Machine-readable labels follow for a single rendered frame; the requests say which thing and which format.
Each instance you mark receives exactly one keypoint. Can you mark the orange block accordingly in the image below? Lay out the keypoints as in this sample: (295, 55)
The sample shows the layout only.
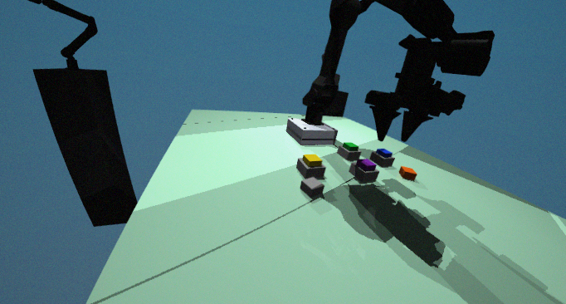
(407, 173)

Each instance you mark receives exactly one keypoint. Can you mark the green button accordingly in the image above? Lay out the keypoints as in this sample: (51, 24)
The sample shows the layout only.
(349, 151)

